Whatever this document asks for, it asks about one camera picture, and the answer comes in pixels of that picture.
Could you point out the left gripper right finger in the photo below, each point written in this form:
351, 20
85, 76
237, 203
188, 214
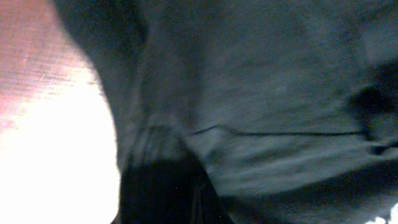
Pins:
208, 209

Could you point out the black t-shirt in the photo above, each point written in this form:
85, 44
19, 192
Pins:
289, 107

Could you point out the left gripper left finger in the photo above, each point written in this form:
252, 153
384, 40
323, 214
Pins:
159, 192

